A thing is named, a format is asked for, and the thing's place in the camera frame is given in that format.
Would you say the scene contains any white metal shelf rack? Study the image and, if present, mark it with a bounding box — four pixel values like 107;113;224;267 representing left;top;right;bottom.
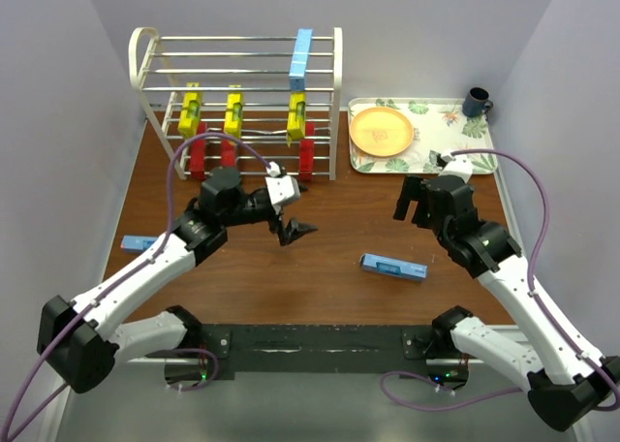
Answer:
128;27;344;181

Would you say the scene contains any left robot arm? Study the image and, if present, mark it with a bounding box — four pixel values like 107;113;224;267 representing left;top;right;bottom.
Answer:
37;164;317;394

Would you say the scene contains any aluminium rail frame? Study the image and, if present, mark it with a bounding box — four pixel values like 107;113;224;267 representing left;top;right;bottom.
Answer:
41;354;596;441

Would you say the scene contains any red toothpaste box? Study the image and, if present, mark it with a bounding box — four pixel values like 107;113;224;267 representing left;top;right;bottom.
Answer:
189;138;206;181
298;122;315;182
221;140;237;168

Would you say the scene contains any floral serving tray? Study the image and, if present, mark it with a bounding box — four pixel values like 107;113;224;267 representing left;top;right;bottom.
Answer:
348;97;493;174

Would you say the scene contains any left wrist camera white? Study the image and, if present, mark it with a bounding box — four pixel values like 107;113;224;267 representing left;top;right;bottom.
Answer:
265;174;301;207

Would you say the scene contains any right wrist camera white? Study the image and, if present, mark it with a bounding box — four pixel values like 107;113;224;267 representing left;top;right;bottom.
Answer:
437;151;474;183

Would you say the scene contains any dark blue mug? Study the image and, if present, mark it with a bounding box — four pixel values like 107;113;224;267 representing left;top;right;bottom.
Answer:
462;87;494;118

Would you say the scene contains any orange plate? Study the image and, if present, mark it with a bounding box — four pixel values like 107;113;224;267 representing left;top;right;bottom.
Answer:
349;107;415;158

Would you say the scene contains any blue toothpaste box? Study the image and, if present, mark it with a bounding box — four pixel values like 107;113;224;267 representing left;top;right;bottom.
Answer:
359;253;428;281
120;235;158;253
288;28;313;92

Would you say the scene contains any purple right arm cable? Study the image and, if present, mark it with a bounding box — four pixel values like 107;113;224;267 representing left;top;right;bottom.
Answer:
380;148;620;412

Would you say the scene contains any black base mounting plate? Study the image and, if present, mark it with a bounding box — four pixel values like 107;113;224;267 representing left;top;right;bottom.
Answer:
192;324;463;380

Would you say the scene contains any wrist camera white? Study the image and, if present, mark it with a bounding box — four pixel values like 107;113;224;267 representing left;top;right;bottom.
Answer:
265;174;301;207
437;151;474;183

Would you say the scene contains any yellow toothpaste box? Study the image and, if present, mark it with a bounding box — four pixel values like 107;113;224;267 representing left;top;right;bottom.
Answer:
224;85;243;139
177;82;202;140
286;91;306;145

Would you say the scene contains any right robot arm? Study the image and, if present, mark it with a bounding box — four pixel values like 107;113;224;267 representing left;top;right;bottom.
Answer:
393;175;619;431

